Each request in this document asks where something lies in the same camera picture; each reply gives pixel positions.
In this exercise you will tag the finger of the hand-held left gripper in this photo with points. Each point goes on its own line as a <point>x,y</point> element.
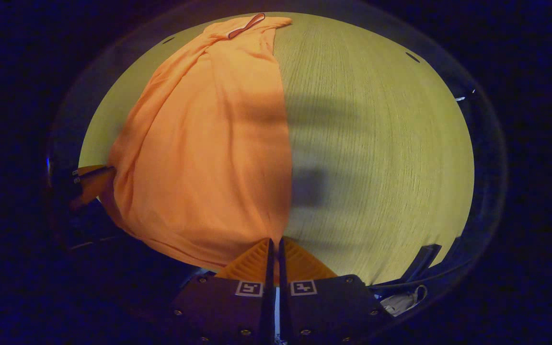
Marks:
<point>95,184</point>

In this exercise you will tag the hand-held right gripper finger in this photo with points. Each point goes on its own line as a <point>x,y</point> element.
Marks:
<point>271,306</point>
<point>283,306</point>

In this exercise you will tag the orange T-shirt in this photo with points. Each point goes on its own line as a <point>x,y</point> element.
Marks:
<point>199,158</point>

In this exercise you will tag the white crumpled cloth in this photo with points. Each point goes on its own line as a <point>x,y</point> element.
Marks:
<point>400,304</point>

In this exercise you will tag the black table clamp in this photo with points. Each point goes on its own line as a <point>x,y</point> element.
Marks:
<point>422,263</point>

